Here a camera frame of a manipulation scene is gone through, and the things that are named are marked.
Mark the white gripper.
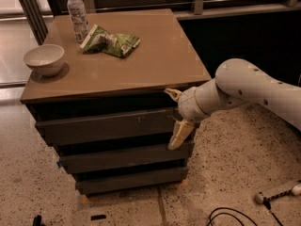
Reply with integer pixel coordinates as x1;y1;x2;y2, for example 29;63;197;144
164;87;209;150

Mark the grey top drawer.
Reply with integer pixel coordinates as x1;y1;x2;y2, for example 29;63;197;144
36;107;182;145

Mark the grey drawer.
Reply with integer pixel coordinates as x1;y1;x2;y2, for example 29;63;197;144
36;107;182;145
75;167;188;195
60;140;194;174

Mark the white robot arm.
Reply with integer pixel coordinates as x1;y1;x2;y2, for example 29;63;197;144
165;58;301;150

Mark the grey middle drawer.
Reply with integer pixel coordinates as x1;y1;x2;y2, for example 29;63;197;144
60;140;194;174

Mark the brown drawer cabinet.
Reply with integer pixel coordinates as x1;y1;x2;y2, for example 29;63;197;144
21;9;211;183

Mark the grey bottom drawer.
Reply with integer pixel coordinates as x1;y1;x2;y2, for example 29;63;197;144
75;167;188;195

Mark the green snack bag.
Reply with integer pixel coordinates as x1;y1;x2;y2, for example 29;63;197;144
80;24;140;58

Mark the black tape piece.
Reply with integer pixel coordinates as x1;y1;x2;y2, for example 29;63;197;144
90;215;106;220

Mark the white power strip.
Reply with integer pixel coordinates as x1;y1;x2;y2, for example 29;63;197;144
254;180;301;204

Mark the white ceramic bowl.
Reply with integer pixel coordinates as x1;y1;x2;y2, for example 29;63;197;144
23;44;65;76

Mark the clear plastic water bottle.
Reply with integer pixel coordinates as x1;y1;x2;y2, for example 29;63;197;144
67;0;88;43

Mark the black object on floor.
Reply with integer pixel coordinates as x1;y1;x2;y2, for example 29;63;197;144
32;215;42;226

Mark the black cable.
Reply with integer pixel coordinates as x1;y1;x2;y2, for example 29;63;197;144
206;201;285;226

